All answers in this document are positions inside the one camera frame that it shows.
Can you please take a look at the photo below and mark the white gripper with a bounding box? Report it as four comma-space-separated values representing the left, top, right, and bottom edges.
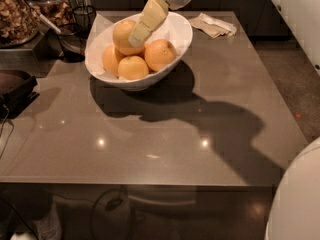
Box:
128, 0, 191, 47

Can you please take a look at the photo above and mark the orange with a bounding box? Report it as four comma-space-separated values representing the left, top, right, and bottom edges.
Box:
144, 39, 177, 72
113, 19, 144, 56
118, 56, 149, 80
102, 45, 125, 77

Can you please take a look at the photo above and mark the white oval bowl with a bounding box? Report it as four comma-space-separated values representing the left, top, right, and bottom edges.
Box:
85, 12, 193, 91

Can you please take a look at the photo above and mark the crumpled paper napkin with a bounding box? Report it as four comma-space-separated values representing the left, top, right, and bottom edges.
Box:
189, 13, 237, 38

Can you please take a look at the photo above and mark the small glass snack jar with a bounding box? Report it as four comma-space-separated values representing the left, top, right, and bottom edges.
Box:
27, 0, 74, 26

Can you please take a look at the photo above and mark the metal tray stand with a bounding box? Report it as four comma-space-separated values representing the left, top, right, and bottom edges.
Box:
0, 29, 62, 77

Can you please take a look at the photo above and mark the large glass snack jar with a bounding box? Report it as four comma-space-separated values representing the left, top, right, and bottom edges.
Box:
0, 0, 39, 48

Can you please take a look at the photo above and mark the black wire cup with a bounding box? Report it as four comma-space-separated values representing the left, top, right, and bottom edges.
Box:
73, 5, 96, 33

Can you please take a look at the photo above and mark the white spoon handle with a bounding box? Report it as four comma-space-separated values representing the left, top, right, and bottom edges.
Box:
22, 0, 62, 34

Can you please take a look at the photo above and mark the black device with cable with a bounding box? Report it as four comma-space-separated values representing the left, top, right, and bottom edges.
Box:
0, 70, 38, 120

